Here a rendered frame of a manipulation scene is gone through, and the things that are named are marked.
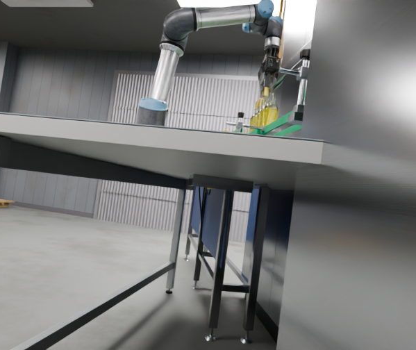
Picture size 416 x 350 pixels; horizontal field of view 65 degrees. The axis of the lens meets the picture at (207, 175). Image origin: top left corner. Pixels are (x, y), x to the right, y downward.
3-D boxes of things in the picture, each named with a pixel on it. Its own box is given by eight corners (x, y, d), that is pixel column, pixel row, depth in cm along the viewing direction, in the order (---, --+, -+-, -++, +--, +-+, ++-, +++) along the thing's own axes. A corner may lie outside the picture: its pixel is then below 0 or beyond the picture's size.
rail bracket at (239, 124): (262, 144, 138) (266, 115, 139) (224, 138, 136) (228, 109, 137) (260, 145, 141) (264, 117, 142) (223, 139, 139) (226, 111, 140)
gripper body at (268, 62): (264, 67, 154) (267, 42, 155) (259, 73, 162) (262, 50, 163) (280, 70, 155) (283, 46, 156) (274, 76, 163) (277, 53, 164)
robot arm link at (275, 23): (264, 20, 164) (280, 23, 165) (261, 42, 163) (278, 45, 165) (269, 12, 156) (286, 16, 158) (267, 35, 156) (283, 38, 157)
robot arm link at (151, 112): (133, 124, 130) (139, 92, 130) (135, 130, 143) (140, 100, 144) (164, 130, 132) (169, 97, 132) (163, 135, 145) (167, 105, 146)
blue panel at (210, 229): (259, 272, 146) (270, 178, 148) (221, 268, 144) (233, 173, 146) (209, 227, 303) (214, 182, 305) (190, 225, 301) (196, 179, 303)
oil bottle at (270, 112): (273, 150, 146) (279, 103, 147) (262, 148, 145) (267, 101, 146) (269, 151, 151) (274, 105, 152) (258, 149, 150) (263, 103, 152)
